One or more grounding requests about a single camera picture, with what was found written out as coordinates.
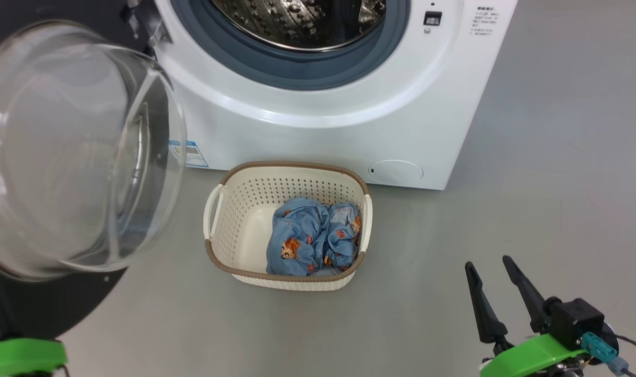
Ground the blue energy label sticker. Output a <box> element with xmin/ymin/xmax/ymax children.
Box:
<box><xmin>169</xmin><ymin>140</ymin><xmax>210</xmax><ymax>169</ymax></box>

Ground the blue bear print garment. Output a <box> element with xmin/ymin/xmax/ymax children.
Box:
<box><xmin>266</xmin><ymin>197</ymin><xmax>363</xmax><ymax>277</ymax></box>

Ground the teal camera cable connector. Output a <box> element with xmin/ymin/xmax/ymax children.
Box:
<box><xmin>581</xmin><ymin>331</ymin><xmax>630</xmax><ymax>376</ymax></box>

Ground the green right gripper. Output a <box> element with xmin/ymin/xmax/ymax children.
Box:
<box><xmin>465</xmin><ymin>255</ymin><xmax>586</xmax><ymax>377</ymax></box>

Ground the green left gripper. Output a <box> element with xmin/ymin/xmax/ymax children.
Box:
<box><xmin>0</xmin><ymin>338</ymin><xmax>67</xmax><ymax>377</ymax></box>

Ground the cream perforated plastic laundry basket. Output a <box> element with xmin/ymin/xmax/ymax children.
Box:
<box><xmin>203</xmin><ymin>161</ymin><xmax>373</xmax><ymax>292</ymax></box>

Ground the white front-load washing machine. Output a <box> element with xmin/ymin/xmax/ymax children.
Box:
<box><xmin>150</xmin><ymin>0</ymin><xmax>519</xmax><ymax>191</ymax></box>

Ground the pale grey printed garment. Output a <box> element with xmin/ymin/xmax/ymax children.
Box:
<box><xmin>326</xmin><ymin>203</ymin><xmax>363</xmax><ymax>262</ymax></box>

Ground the round white filter cover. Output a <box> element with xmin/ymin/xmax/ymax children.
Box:
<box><xmin>368</xmin><ymin>160</ymin><xmax>424</xmax><ymax>185</ymax></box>

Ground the grey rubber door gasket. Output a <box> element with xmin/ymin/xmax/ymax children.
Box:
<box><xmin>170</xmin><ymin>0</ymin><xmax>410</xmax><ymax>91</ymax></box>

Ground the washer door with glass bowl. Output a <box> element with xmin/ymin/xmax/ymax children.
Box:
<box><xmin>0</xmin><ymin>0</ymin><xmax>188</xmax><ymax>343</ymax></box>

